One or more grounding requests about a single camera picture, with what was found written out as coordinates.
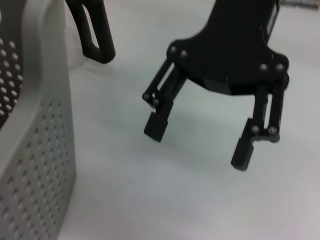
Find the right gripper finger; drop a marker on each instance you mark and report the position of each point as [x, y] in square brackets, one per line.
[160, 120]
[243, 152]

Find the grey-green perforated storage bin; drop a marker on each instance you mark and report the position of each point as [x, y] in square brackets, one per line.
[37, 150]

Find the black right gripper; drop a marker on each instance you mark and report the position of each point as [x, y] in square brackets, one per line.
[232, 55]

